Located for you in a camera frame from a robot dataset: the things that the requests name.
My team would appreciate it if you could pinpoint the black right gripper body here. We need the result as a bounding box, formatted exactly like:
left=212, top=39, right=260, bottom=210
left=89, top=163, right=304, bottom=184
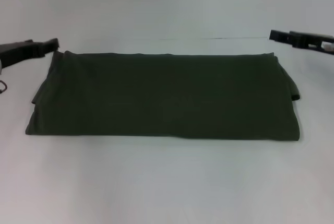
left=307, top=32, right=334, bottom=55

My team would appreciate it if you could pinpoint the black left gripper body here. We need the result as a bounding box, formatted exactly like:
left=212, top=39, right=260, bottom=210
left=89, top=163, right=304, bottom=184
left=0, top=39, right=46, bottom=68

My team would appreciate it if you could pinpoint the dark green printed t-shirt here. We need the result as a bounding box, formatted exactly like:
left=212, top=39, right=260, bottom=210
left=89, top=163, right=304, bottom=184
left=24, top=50, right=303, bottom=142

